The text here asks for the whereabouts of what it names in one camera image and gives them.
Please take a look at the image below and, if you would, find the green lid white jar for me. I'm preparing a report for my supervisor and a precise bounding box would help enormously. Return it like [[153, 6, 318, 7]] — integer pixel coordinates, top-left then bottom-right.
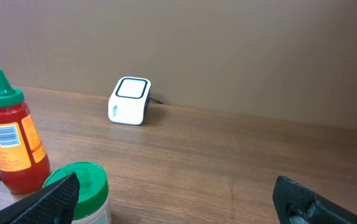
[[43, 162, 112, 224]]

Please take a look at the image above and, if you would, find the red sauce bottle green cap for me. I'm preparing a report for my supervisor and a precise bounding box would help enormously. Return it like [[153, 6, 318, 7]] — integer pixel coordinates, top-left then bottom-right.
[[0, 68, 50, 195]]

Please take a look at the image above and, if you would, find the white barcode scanner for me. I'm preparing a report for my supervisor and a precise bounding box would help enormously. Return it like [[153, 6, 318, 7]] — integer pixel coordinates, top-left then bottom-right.
[[108, 77, 151, 126]]

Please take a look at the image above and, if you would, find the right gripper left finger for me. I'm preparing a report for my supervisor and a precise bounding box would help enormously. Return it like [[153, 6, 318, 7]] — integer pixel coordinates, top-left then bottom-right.
[[0, 172, 80, 224]]

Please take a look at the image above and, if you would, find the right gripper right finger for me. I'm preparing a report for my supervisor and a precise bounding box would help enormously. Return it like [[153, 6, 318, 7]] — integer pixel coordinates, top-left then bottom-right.
[[272, 175, 357, 224]]

